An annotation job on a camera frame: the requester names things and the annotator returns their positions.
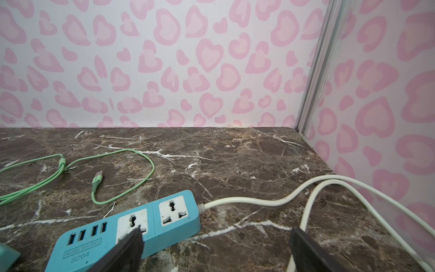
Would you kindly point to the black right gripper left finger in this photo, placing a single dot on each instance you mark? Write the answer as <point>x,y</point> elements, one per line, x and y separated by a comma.
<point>124,256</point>

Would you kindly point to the blue power strip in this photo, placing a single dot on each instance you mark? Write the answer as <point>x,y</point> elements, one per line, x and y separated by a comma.
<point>159,224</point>

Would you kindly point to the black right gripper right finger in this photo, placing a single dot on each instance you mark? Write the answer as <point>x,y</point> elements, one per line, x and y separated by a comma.
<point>309,256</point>

